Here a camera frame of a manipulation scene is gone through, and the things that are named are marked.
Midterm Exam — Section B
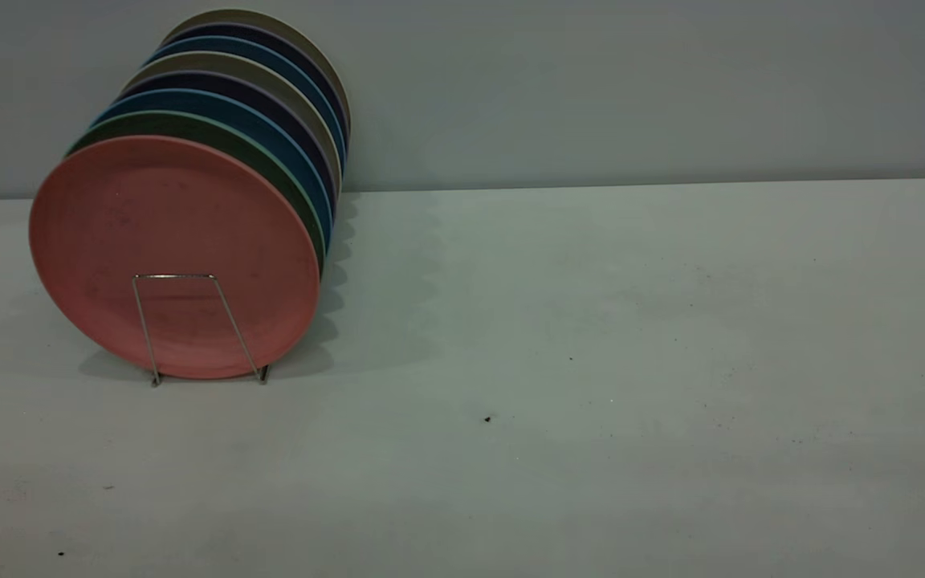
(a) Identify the pink round plate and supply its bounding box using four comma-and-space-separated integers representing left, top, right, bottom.
29, 135, 322, 381

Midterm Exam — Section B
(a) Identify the blue round plate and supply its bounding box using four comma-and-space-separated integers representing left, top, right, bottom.
145, 35, 348, 169
93, 88, 334, 254

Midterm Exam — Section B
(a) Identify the green round plate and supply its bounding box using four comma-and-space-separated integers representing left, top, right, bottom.
67, 111, 328, 275

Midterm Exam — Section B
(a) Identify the beige round plate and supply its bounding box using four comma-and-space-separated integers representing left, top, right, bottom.
124, 51, 343, 197
163, 9, 352, 137

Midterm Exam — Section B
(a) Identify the dark purple round plate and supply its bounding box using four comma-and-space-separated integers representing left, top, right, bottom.
120, 71, 339, 222
163, 22, 350, 141

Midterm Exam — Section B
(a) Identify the metal wire plate rack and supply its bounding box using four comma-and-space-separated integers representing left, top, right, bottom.
131, 273, 272, 388

